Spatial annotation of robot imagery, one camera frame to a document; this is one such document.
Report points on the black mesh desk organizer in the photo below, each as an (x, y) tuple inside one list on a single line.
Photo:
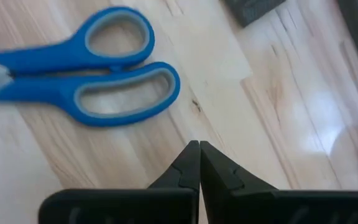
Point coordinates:
[(250, 11)]

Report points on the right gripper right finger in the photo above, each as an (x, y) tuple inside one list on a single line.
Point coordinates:
[(244, 205)]

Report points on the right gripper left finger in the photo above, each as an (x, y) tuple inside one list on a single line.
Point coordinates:
[(166, 205)]

